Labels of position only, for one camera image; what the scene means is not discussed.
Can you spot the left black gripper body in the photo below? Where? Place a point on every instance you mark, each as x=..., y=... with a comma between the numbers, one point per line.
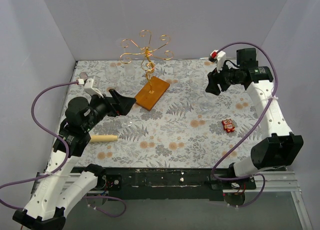
x=113, y=105

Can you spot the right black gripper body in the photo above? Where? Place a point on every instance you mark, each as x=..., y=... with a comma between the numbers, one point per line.
x=221, y=78

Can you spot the round clear wine glass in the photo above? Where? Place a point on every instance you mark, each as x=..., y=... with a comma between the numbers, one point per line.
x=206, y=103

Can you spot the ribbed clear wine glass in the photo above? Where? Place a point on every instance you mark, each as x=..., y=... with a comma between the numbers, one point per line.
x=127, y=59

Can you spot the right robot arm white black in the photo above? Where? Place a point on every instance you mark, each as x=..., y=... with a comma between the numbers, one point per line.
x=279, y=145

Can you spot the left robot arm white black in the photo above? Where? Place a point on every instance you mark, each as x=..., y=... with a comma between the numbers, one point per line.
x=51, y=204

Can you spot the clear wine glass front left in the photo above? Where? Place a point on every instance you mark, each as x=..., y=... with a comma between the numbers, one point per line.
x=125, y=120

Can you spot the clear wine glass back centre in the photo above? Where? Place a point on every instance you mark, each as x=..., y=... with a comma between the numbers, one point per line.
x=179, y=69

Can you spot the wooden pestle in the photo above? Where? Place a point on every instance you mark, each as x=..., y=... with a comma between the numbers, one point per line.
x=103, y=138

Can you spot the microphone on black stand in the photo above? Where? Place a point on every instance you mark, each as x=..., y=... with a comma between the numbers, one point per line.
x=83, y=76

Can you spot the red owl toy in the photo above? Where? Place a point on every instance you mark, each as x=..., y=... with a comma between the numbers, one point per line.
x=228, y=125

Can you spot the floral patterned table mat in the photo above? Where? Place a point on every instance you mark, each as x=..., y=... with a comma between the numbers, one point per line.
x=176, y=133

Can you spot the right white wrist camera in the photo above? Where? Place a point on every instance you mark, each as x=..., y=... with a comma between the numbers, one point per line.
x=218, y=58

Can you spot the gold wire wine glass rack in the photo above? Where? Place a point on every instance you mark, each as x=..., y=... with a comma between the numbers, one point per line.
x=155, y=87

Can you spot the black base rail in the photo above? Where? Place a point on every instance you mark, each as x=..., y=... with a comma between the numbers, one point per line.
x=167, y=183

